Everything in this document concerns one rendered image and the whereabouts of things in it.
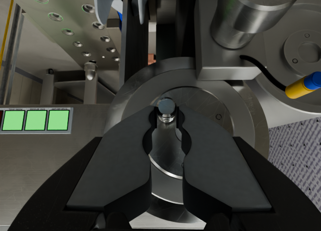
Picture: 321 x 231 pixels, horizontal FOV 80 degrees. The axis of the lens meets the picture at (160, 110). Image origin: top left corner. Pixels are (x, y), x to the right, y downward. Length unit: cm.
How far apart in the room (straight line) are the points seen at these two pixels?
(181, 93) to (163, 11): 44
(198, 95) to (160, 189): 8
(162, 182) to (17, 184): 50
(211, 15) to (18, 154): 56
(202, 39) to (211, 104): 5
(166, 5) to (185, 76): 40
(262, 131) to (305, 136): 15
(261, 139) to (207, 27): 11
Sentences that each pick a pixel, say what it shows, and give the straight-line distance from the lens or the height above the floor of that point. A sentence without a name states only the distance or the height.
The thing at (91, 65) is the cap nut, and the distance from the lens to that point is 57.
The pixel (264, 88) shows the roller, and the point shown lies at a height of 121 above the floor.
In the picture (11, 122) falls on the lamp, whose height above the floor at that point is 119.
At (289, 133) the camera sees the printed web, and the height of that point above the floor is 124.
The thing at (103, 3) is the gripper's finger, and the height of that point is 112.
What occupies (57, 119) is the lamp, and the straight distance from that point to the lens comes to 57.
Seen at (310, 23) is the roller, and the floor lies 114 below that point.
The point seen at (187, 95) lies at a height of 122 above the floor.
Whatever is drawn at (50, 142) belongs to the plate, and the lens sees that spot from 58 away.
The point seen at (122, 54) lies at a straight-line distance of 21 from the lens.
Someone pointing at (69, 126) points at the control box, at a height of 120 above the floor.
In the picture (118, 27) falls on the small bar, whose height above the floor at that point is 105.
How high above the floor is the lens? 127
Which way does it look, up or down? 12 degrees down
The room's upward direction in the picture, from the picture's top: 180 degrees clockwise
